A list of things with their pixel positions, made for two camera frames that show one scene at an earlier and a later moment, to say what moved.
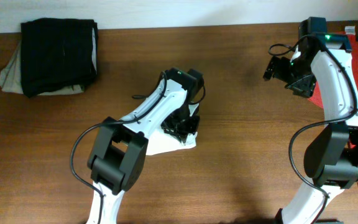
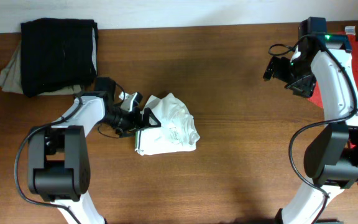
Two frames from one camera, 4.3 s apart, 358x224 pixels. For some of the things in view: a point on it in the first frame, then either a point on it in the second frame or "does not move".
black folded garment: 58,53 does not move
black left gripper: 186,132 to 136,122
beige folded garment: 10,79 does not move
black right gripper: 279,73 does not move
